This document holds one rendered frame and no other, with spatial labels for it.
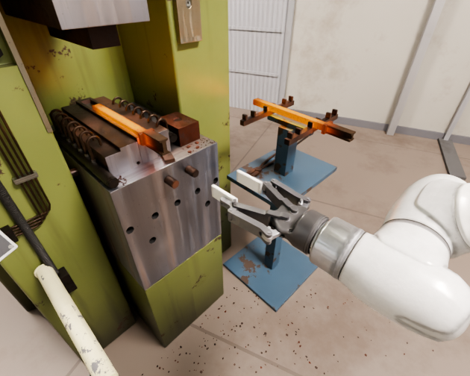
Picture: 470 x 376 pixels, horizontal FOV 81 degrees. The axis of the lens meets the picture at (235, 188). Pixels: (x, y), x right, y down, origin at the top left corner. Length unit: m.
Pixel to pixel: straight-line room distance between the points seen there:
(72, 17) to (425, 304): 0.76
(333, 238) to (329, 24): 2.97
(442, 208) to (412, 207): 0.04
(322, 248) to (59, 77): 1.06
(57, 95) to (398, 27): 2.87
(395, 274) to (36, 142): 0.84
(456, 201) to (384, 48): 2.86
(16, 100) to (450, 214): 0.90
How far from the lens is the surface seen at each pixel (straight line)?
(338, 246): 0.45
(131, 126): 0.87
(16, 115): 0.85
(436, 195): 0.53
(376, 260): 0.44
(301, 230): 0.47
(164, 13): 1.00
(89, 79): 1.25
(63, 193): 0.96
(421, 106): 3.47
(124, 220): 0.84
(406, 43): 3.30
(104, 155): 0.80
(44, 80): 1.21
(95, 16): 0.73
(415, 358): 1.65
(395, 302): 0.44
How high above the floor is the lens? 1.35
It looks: 38 degrees down
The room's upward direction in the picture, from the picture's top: straight up
